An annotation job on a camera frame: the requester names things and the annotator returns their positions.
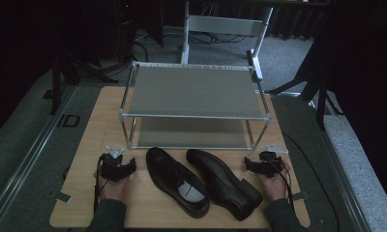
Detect black leather shoe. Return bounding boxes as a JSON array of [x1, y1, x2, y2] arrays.
[[145, 147, 211, 219], [185, 148, 264, 222]]

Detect aluminium floor rail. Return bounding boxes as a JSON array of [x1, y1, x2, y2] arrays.
[[0, 84, 77, 228], [306, 100, 373, 232]]

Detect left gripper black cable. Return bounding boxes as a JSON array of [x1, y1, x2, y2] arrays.
[[92, 155, 111, 215]]

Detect person's left hand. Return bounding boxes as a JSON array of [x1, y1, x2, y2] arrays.
[[93, 170, 132, 203]]

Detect long black cable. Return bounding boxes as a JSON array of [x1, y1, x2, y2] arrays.
[[281, 130, 342, 232]]

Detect white metal desk frame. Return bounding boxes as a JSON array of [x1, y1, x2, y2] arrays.
[[180, 1, 275, 81]]

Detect grey tape strip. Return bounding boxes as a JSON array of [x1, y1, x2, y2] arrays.
[[48, 190, 73, 204], [291, 191, 310, 201]]

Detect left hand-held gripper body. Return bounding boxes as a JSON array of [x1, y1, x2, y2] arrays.
[[99, 145, 128, 184]]

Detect person's right hand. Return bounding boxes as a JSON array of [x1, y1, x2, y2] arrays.
[[256, 173, 288, 202]]

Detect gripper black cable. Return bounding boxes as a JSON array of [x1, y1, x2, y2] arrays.
[[267, 157, 296, 211], [92, 155, 111, 215]]

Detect black metal stand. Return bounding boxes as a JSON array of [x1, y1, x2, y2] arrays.
[[42, 47, 119, 116], [264, 64, 345, 131]]

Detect black floor cables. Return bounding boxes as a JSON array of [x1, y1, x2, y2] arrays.
[[133, 28, 249, 45]]

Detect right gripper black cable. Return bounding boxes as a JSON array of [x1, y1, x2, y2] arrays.
[[267, 157, 296, 211]]

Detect grey metal shoe rack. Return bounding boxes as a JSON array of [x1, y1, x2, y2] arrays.
[[118, 61, 273, 152]]

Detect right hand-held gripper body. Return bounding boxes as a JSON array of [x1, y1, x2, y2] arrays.
[[258, 143, 289, 179]]

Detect black rectangular bracket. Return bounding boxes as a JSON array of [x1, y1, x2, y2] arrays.
[[55, 113, 81, 129]]

